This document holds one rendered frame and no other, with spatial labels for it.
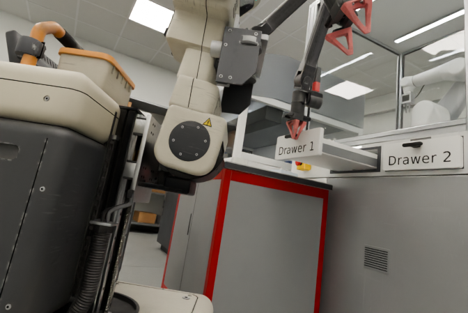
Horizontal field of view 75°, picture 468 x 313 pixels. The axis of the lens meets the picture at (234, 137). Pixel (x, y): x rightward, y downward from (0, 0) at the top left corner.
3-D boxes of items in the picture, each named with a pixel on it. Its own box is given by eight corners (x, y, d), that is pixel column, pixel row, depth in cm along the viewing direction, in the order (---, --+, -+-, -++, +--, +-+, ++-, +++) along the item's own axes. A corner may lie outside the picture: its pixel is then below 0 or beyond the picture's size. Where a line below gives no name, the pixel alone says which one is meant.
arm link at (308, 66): (322, -15, 127) (336, -23, 117) (333, -9, 129) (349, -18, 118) (290, 84, 132) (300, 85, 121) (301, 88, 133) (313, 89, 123)
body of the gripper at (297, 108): (311, 121, 125) (313, 104, 127) (291, 116, 121) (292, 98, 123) (301, 124, 131) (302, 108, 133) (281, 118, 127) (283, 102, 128)
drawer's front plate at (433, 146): (460, 166, 99) (459, 134, 101) (382, 170, 125) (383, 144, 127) (463, 168, 100) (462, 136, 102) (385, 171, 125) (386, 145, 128)
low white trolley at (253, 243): (191, 372, 107) (225, 159, 123) (154, 308, 161) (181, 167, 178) (318, 361, 130) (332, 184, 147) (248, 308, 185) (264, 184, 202)
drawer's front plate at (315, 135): (317, 155, 114) (320, 126, 116) (274, 159, 139) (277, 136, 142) (322, 155, 114) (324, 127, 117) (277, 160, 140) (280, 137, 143)
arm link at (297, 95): (290, 90, 131) (296, 86, 126) (304, 95, 133) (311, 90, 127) (288, 106, 129) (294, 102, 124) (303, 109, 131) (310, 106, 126)
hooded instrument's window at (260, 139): (232, 157, 205) (242, 94, 215) (166, 168, 363) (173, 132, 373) (354, 185, 252) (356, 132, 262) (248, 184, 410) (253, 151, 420)
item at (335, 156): (319, 152, 116) (320, 136, 118) (280, 157, 139) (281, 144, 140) (389, 171, 133) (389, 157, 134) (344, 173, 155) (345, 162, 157)
